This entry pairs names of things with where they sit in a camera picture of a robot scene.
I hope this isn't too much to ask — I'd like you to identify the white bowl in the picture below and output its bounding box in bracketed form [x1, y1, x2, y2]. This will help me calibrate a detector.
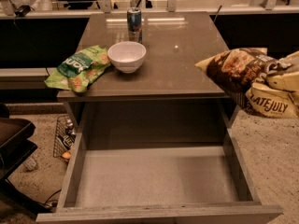
[107, 41, 147, 74]

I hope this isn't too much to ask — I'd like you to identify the dark chair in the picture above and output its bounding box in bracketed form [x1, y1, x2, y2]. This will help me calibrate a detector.
[0, 104, 37, 180]

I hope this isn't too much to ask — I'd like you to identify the wire basket with items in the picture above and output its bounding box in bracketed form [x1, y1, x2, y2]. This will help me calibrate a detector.
[53, 115, 76, 162]

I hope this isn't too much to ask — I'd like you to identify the grey cabinet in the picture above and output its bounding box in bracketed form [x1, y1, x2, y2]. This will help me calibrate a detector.
[58, 12, 235, 150]

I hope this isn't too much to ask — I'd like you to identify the green chip bag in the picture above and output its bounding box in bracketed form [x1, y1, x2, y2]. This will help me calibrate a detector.
[45, 45, 111, 93]

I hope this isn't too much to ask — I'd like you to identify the black cable on floor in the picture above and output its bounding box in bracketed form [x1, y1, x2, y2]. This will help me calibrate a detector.
[43, 189, 63, 208]

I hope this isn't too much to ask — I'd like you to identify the blue drink can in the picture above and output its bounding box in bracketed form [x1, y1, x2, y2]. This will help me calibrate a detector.
[127, 7, 142, 43]

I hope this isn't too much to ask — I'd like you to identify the open top drawer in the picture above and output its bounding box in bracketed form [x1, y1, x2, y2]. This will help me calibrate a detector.
[36, 99, 284, 224]

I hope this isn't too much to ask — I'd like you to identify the brown yellow chip bag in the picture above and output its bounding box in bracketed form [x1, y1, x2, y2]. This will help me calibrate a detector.
[196, 48, 299, 119]

